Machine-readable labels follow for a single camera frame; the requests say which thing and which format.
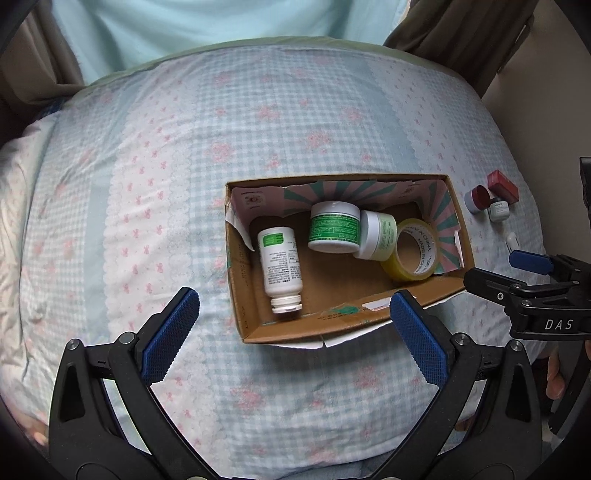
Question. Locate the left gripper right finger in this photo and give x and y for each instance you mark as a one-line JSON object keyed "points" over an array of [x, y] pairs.
{"points": [[424, 335]]}

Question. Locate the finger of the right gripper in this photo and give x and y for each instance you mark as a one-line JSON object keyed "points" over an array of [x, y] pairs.
{"points": [[531, 262], [487, 285]]}

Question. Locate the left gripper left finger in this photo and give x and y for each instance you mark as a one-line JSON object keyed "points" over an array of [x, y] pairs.
{"points": [[163, 334]]}

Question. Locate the small white jar black lid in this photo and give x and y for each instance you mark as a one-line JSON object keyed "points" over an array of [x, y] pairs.
{"points": [[499, 210]]}

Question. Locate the red lid small jar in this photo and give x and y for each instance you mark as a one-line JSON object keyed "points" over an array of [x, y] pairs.
{"points": [[478, 199]]}

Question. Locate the red carton box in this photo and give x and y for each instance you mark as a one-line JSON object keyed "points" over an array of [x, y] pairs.
{"points": [[501, 186]]}

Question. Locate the yellow tape roll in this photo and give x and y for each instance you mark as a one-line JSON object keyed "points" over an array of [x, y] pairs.
{"points": [[416, 254]]}

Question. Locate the white pill bottle green label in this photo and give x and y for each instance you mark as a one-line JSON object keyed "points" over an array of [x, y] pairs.
{"points": [[281, 269]]}

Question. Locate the person right hand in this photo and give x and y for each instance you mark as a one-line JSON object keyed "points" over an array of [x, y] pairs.
{"points": [[556, 383]]}

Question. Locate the white jar pale green label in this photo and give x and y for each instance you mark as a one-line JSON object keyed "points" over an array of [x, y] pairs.
{"points": [[378, 236]]}

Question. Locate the cardboard box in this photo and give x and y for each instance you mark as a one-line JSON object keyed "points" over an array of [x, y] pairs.
{"points": [[341, 293]]}

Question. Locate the white jar striped green label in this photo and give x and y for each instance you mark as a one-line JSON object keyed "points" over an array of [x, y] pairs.
{"points": [[335, 228]]}

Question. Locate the checkered floral bed sheet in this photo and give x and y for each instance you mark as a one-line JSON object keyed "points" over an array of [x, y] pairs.
{"points": [[116, 200]]}

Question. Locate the brown right curtain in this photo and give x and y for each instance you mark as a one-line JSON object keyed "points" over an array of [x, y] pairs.
{"points": [[474, 38]]}

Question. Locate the beige left curtain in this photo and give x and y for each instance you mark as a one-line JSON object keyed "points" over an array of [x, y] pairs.
{"points": [[38, 63]]}

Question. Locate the light blue hanging cloth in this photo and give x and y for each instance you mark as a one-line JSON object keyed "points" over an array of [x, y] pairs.
{"points": [[112, 36]]}

